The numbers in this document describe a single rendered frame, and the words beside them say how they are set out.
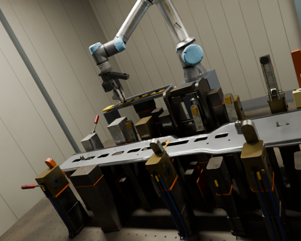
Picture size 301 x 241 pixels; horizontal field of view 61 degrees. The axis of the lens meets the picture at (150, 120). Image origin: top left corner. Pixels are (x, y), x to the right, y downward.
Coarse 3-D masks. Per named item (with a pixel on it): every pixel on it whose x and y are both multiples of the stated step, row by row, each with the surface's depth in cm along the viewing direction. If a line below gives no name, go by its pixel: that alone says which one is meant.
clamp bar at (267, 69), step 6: (264, 60) 93; (270, 60) 94; (264, 66) 97; (270, 66) 95; (264, 72) 96; (270, 72) 96; (264, 78) 97; (270, 78) 97; (270, 84) 98; (276, 84) 96; (276, 90) 96; (270, 96) 98
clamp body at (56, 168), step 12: (48, 168) 132; (60, 168) 132; (36, 180) 126; (48, 180) 125; (60, 180) 130; (48, 192) 126; (60, 192) 129; (72, 192) 135; (60, 204) 129; (72, 204) 134; (60, 216) 132; (72, 216) 132; (84, 216) 138; (72, 228) 134
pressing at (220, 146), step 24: (240, 120) 104; (264, 120) 96; (288, 120) 89; (120, 144) 137; (144, 144) 124; (192, 144) 103; (216, 144) 95; (240, 144) 88; (288, 144) 78; (72, 168) 136
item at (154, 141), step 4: (152, 140) 96; (156, 140) 96; (152, 144) 96; (156, 144) 95; (160, 144) 96; (152, 148) 97; (156, 148) 96; (160, 148) 96; (156, 152) 98; (160, 152) 97
